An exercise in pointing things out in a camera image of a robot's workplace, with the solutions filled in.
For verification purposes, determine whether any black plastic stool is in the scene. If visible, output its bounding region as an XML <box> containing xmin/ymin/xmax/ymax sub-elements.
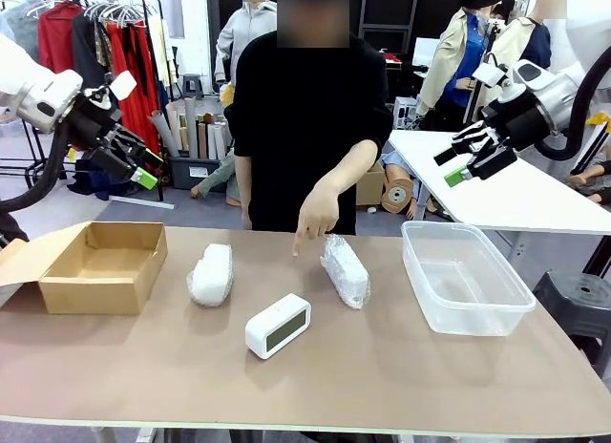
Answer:
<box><xmin>532</xmin><ymin>269</ymin><xmax>611</xmax><ymax>377</ymax></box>

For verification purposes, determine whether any black left arm hose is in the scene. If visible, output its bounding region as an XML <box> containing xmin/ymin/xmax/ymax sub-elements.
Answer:
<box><xmin>0</xmin><ymin>120</ymin><xmax>73</xmax><ymax>213</ymax></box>

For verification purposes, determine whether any clear plastic container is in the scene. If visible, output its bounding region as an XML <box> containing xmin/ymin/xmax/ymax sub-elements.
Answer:
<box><xmin>400</xmin><ymin>220</ymin><xmax>537</xmax><ymax>338</ymax></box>

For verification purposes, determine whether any bubble-wrapped clock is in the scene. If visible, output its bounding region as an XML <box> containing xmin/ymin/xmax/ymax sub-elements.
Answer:
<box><xmin>319</xmin><ymin>233</ymin><xmax>371</xmax><ymax>310</ymax></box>
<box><xmin>185</xmin><ymin>243</ymin><xmax>235</xmax><ymax>308</ymax></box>

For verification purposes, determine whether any tall grey tube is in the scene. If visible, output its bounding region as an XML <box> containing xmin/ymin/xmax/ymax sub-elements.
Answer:
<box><xmin>184</xmin><ymin>97</ymin><xmax>200</xmax><ymax>160</ymax></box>

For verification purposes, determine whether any lying mannequin in light blue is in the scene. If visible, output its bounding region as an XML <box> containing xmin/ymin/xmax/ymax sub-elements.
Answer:
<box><xmin>381</xmin><ymin>149</ymin><xmax>440</xmax><ymax>222</ymax></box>

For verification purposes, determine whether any black shelf unit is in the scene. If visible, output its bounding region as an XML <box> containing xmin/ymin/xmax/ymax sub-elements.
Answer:
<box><xmin>355</xmin><ymin>0</ymin><xmax>421</xmax><ymax>57</ymax></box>

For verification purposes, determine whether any person's left hand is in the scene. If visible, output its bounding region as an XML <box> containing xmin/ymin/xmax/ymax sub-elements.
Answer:
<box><xmin>291</xmin><ymin>190</ymin><xmax>341</xmax><ymax>259</ymax></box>

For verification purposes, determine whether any white monitor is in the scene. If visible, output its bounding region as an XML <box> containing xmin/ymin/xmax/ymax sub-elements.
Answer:
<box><xmin>411</xmin><ymin>36</ymin><xmax>448</xmax><ymax>68</ymax></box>

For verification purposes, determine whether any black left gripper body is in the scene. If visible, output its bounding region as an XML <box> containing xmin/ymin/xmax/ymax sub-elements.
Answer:
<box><xmin>67</xmin><ymin>98</ymin><xmax>123</xmax><ymax>151</ymax></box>

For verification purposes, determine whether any person's right forearm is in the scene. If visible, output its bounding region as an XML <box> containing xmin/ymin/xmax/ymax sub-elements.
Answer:
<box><xmin>235</xmin><ymin>155</ymin><xmax>254</xmax><ymax>214</ymax></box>

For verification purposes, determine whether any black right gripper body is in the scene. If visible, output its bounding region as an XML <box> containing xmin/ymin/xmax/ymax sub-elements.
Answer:
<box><xmin>481</xmin><ymin>92</ymin><xmax>550</xmax><ymax>153</ymax></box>

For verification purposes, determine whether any dark grey storage bin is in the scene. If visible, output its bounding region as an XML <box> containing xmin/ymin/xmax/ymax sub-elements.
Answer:
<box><xmin>169</xmin><ymin>152</ymin><xmax>230</xmax><ymax>191</ymax></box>

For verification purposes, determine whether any grey fuzzy garment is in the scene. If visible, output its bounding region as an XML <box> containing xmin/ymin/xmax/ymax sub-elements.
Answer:
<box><xmin>0</xmin><ymin>0</ymin><xmax>47</xmax><ymax>65</ymax></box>

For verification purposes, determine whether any black hanging garment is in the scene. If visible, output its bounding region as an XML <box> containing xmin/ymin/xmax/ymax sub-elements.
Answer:
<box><xmin>71</xmin><ymin>13</ymin><xmax>110</xmax><ymax>98</ymax></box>

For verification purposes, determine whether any white table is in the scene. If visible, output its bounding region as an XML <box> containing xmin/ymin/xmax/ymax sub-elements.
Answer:
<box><xmin>389</xmin><ymin>129</ymin><xmax>611</xmax><ymax>237</ymax></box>

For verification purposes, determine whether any dark blue fabric pile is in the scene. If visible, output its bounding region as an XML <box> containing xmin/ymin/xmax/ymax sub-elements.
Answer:
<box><xmin>66</xmin><ymin>158</ymin><xmax>144</xmax><ymax>203</ymax></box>

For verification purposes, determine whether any long red dress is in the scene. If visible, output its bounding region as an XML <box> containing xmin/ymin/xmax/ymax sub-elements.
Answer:
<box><xmin>105</xmin><ymin>22</ymin><xmax>162</xmax><ymax>156</ymax></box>

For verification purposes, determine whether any white floor bar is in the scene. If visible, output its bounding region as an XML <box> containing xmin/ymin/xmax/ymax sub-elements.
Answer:
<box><xmin>108</xmin><ymin>194</ymin><xmax>177</xmax><ymax>210</ymax></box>

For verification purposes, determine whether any mannequin in beige coat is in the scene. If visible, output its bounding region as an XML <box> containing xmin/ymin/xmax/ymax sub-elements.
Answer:
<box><xmin>414</xmin><ymin>0</ymin><xmax>502</xmax><ymax>129</ymax></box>

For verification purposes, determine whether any small cardboard box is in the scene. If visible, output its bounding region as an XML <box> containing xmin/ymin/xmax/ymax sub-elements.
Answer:
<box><xmin>355</xmin><ymin>160</ymin><xmax>387</xmax><ymax>208</ymax></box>

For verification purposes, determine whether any white paper roll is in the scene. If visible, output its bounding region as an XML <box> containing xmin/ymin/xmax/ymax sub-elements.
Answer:
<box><xmin>214</xmin><ymin>120</ymin><xmax>229</xmax><ymax>160</ymax></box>

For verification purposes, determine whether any sitting mannequin in green jacket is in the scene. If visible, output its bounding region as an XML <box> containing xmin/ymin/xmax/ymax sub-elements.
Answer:
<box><xmin>190</xmin><ymin>149</ymin><xmax>244</xmax><ymax>208</ymax></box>

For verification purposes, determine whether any small grey stool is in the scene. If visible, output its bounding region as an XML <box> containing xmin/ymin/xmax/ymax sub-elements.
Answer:
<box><xmin>182</xmin><ymin>74</ymin><xmax>205</xmax><ymax>100</ymax></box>

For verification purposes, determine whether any person in black sweater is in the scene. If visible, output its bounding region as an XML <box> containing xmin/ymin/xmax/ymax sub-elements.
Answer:
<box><xmin>223</xmin><ymin>0</ymin><xmax>395</xmax><ymax>237</ymax></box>

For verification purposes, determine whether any white digital clock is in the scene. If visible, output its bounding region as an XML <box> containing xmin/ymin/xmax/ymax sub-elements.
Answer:
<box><xmin>244</xmin><ymin>292</ymin><xmax>313</xmax><ymax>360</ymax></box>

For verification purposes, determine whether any red jacket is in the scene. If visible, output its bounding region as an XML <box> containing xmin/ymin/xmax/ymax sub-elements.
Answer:
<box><xmin>37</xmin><ymin>1</ymin><xmax>85</xmax><ymax>76</ymax></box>

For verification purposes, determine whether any lying bare mannequin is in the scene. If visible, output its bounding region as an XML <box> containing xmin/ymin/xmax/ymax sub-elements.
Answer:
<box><xmin>565</xmin><ymin>156</ymin><xmax>611</xmax><ymax>205</ymax></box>

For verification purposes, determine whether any person's left forearm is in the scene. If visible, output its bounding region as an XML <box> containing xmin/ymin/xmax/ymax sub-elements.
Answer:
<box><xmin>312</xmin><ymin>139</ymin><xmax>381</xmax><ymax>200</ymax></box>

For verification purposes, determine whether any leaning grey paper roll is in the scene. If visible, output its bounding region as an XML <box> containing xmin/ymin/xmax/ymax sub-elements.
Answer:
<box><xmin>147</xmin><ymin>109</ymin><xmax>180</xmax><ymax>158</ymax></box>

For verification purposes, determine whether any beige paper roll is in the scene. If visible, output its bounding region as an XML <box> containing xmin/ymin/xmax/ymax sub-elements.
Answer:
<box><xmin>164</xmin><ymin>101</ymin><xmax>190</xmax><ymax>153</ymax></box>

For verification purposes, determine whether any mannequin in navy top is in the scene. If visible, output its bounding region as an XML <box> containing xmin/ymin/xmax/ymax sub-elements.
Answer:
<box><xmin>491</xmin><ymin>0</ymin><xmax>569</xmax><ymax>76</ymax></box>

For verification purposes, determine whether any white computer case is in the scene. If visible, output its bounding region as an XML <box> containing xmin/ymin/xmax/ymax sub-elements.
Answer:
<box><xmin>393</xmin><ymin>96</ymin><xmax>421</xmax><ymax>129</ymax></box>

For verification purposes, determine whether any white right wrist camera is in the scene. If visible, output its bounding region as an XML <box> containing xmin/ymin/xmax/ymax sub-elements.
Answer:
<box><xmin>472</xmin><ymin>60</ymin><xmax>515</xmax><ymax>103</ymax></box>

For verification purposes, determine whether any open brown cardboard box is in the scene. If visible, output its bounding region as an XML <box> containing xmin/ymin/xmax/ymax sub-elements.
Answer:
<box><xmin>0</xmin><ymin>221</ymin><xmax>169</xmax><ymax>316</ymax></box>

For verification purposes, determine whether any black clothes rack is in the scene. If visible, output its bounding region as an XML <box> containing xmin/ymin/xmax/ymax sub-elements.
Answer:
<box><xmin>0</xmin><ymin>0</ymin><xmax>166</xmax><ymax>203</ymax></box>

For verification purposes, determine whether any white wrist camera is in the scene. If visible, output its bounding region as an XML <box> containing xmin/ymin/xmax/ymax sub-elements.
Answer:
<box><xmin>85</xmin><ymin>70</ymin><xmax>139</xmax><ymax>111</ymax></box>
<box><xmin>472</xmin><ymin>60</ymin><xmax>515</xmax><ymax>103</ymax></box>

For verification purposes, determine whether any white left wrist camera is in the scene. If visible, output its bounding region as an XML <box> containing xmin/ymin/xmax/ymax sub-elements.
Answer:
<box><xmin>85</xmin><ymin>70</ymin><xmax>139</xmax><ymax>111</ymax></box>

